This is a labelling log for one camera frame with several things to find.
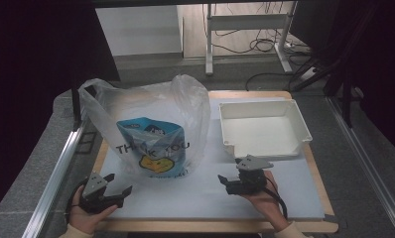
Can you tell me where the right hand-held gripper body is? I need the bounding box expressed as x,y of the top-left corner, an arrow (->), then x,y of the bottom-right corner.
235,154 -> 274,195

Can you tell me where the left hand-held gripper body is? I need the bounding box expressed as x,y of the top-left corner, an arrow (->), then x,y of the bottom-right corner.
73,172 -> 125,214

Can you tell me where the blue snack pouch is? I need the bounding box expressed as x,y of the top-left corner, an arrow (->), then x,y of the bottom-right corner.
115,117 -> 187,179

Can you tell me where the clear printed plastic bag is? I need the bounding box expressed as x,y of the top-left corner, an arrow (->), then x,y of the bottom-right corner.
77,73 -> 212,179

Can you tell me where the person's right hand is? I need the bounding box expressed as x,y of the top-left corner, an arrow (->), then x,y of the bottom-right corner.
241,170 -> 290,232

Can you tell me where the person's left hand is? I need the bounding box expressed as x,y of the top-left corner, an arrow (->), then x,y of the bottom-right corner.
67,184 -> 119,233

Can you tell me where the white plastic bin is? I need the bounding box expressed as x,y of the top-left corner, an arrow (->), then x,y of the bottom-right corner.
217,98 -> 314,160

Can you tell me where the pale blue table mat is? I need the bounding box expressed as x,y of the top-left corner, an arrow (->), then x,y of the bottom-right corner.
97,96 -> 326,221

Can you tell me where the wooden table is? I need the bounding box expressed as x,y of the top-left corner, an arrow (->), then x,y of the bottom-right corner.
92,90 -> 339,234

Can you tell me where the black metal stand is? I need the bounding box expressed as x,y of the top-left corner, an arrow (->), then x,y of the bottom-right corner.
70,84 -> 83,132

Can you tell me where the black tape piece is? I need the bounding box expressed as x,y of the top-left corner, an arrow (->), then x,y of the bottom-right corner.
324,213 -> 340,225

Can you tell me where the white power strip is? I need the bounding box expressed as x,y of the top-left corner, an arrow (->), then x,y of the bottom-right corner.
297,64 -> 319,83

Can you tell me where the dark curtain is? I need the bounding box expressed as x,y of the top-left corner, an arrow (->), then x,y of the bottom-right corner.
0,0 -> 121,221
289,0 -> 395,163

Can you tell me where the white partition panel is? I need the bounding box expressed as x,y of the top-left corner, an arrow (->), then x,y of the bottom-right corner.
95,4 -> 184,58

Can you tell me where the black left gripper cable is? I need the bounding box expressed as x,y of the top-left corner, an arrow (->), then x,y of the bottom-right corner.
65,178 -> 88,223

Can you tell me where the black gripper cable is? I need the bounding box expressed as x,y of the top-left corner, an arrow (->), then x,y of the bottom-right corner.
264,178 -> 290,220
65,178 -> 88,223

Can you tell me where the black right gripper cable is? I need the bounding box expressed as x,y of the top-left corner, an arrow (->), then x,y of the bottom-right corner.
264,178 -> 290,220

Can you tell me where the aluminium rail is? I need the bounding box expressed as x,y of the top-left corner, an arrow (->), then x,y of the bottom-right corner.
21,120 -> 89,238
327,96 -> 395,238

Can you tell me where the dark square floor frame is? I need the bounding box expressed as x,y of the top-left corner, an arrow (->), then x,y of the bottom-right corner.
75,131 -> 98,155

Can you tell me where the black floor cable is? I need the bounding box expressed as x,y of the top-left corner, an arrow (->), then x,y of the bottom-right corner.
244,58 -> 314,92

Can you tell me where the tangle of floor cables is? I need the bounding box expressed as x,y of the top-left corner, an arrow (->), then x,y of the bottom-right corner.
201,2 -> 313,56

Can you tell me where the white metal desk frame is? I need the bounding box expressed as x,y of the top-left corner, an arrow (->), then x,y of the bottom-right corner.
203,0 -> 300,76

